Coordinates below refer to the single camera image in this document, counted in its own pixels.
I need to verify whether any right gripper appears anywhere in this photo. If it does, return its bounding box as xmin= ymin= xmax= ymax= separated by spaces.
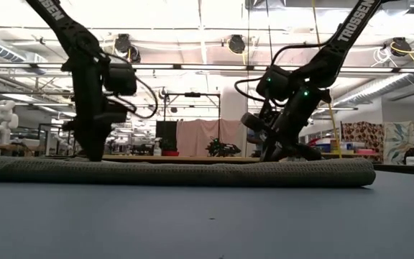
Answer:
xmin=241 ymin=76 xmax=332 ymax=162

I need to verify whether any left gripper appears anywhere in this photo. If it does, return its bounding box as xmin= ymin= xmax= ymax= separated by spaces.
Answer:
xmin=63 ymin=53 xmax=129 ymax=161

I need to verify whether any grey waffle-weave towel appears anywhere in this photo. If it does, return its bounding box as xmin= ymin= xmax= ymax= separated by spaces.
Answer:
xmin=0 ymin=153 xmax=377 ymax=188

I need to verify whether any black and green robot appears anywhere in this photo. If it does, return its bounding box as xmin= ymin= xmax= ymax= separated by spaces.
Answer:
xmin=206 ymin=137 xmax=242 ymax=158

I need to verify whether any black flat monitor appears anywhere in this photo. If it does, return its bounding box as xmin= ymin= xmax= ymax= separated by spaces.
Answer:
xmin=155 ymin=120 xmax=178 ymax=143

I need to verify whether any pink hanging cloth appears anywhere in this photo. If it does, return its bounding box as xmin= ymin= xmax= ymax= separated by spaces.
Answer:
xmin=175 ymin=118 xmax=244 ymax=158

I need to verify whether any red floral cloth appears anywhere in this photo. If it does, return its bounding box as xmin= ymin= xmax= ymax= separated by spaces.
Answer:
xmin=340 ymin=121 xmax=385 ymax=163

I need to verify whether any wooden workbench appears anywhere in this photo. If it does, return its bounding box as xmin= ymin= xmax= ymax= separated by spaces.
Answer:
xmin=101 ymin=154 xmax=262 ymax=165

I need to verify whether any long ceiling light strip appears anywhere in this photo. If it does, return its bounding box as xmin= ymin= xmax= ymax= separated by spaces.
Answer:
xmin=0 ymin=61 xmax=414 ymax=73

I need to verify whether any blue table mat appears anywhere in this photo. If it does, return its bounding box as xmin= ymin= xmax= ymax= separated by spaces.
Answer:
xmin=0 ymin=168 xmax=414 ymax=259

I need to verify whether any leaf print cloth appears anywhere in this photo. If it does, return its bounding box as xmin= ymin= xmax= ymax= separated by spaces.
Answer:
xmin=382 ymin=120 xmax=414 ymax=165

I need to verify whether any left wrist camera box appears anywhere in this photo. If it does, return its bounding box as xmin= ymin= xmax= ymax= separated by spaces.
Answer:
xmin=103 ymin=63 xmax=138 ymax=96

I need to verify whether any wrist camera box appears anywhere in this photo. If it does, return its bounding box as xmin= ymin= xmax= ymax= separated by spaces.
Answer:
xmin=255 ymin=65 xmax=295 ymax=102
xmin=103 ymin=63 xmax=138 ymax=96

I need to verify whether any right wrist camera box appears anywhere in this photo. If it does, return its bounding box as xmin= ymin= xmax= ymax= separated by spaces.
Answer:
xmin=255 ymin=65 xmax=295 ymax=102

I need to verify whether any yellow cable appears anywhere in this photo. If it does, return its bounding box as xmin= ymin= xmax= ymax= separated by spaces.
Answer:
xmin=310 ymin=0 xmax=343 ymax=159

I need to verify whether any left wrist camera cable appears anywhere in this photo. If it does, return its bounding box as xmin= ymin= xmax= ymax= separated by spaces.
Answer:
xmin=98 ymin=52 xmax=159 ymax=120

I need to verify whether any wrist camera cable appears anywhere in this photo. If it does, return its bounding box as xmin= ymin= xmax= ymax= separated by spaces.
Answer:
xmin=98 ymin=52 xmax=159 ymax=120
xmin=234 ymin=42 xmax=337 ymax=104

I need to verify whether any black ceiling cable reel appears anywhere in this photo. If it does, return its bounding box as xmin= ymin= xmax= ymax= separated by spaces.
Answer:
xmin=114 ymin=33 xmax=132 ymax=54
xmin=227 ymin=34 xmax=247 ymax=55
xmin=390 ymin=37 xmax=413 ymax=58

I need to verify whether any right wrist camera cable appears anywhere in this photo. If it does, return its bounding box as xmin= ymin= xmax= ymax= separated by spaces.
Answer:
xmin=234 ymin=42 xmax=337 ymax=104

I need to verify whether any black stand frame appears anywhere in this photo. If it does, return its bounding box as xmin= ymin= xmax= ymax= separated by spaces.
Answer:
xmin=162 ymin=91 xmax=223 ymax=158

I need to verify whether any black table frame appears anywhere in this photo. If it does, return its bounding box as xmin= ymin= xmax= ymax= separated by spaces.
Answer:
xmin=372 ymin=163 xmax=414 ymax=177

